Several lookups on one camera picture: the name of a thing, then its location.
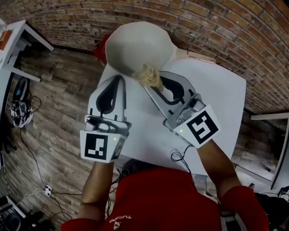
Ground beige fibrous scrubber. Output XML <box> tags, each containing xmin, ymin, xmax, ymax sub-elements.
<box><xmin>131</xmin><ymin>63</ymin><xmax>165</xmax><ymax>93</ymax></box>

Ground cream pan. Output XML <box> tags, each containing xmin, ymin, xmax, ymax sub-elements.
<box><xmin>105</xmin><ymin>21</ymin><xmax>177</xmax><ymax>78</ymax></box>

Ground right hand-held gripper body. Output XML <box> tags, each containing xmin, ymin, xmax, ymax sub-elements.
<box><xmin>162</xmin><ymin>93</ymin><xmax>223</xmax><ymax>149</ymax></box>

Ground grey blue floor device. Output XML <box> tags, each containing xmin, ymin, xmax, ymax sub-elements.
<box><xmin>13</xmin><ymin>77</ymin><xmax>31</xmax><ymax>103</ymax></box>

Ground tangle of black cables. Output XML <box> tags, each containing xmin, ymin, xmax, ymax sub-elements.
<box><xmin>254</xmin><ymin>183</ymin><xmax>289</xmax><ymax>231</ymax></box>

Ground black and white bag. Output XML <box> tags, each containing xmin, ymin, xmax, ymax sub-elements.
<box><xmin>10</xmin><ymin>99</ymin><xmax>35</xmax><ymax>129</ymax></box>

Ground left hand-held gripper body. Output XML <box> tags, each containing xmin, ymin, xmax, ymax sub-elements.
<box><xmin>79</xmin><ymin>114</ymin><xmax>132</xmax><ymax>164</ymax></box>

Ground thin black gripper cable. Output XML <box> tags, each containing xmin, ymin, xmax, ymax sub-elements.
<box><xmin>170</xmin><ymin>145</ymin><xmax>194</xmax><ymax>178</ymax></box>

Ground person's red shirt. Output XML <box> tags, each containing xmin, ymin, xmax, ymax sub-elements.
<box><xmin>61</xmin><ymin>166</ymin><xmax>270</xmax><ymax>231</ymax></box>

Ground red bag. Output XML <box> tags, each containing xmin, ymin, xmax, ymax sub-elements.
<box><xmin>93</xmin><ymin>36</ymin><xmax>109</xmax><ymax>66</ymax></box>

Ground person's left forearm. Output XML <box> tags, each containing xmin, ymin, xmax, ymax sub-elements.
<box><xmin>80</xmin><ymin>158</ymin><xmax>123</xmax><ymax>226</ymax></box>

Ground white desk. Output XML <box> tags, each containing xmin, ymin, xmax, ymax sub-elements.
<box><xmin>233</xmin><ymin>109</ymin><xmax>289</xmax><ymax>190</ymax></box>

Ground person's right forearm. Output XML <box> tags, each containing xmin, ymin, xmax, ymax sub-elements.
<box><xmin>194</xmin><ymin>138</ymin><xmax>235</xmax><ymax>203</ymax></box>

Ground orange box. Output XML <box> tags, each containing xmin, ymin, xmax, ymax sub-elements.
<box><xmin>0</xmin><ymin>30</ymin><xmax>14</xmax><ymax>51</ymax></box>

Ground pale wooden board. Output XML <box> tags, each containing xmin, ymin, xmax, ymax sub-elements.
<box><xmin>186</xmin><ymin>50</ymin><xmax>218</xmax><ymax>64</ymax></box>

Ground white side table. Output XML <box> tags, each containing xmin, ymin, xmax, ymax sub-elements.
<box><xmin>0</xmin><ymin>20</ymin><xmax>55</xmax><ymax>83</ymax></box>

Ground black floor cable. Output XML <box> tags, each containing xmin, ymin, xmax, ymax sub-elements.
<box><xmin>19</xmin><ymin>95</ymin><xmax>84</xmax><ymax>222</ymax></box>

